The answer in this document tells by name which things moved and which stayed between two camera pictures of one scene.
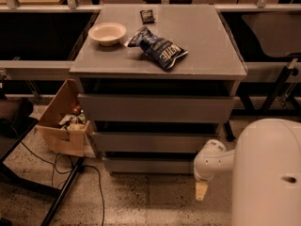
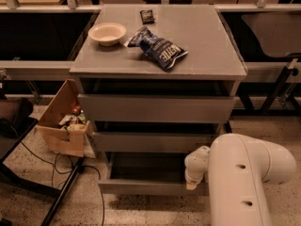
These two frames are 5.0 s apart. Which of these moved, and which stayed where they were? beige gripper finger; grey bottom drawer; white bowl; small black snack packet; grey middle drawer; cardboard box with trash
Moved: grey bottom drawer; beige gripper finger
Stayed: cardboard box with trash; white bowl; grey middle drawer; small black snack packet
